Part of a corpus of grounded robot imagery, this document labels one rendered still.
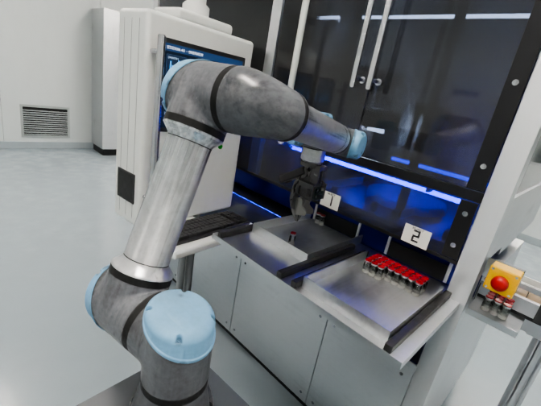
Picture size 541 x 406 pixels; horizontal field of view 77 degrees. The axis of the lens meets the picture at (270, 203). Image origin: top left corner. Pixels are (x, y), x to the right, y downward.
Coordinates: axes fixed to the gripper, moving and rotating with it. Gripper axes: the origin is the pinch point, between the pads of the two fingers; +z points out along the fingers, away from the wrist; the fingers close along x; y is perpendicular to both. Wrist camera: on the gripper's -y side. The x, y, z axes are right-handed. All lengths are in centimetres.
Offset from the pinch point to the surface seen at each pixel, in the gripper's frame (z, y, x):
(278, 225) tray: 10.5, -13.1, 7.6
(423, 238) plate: -3.6, 35.7, 20.0
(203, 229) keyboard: 15.3, -30.9, -15.2
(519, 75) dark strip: -53, 44, 21
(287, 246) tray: 8.5, 3.5, -6.1
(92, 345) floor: 98, -82, -39
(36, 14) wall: -77, -504, 36
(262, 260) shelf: 10.3, 3.9, -17.2
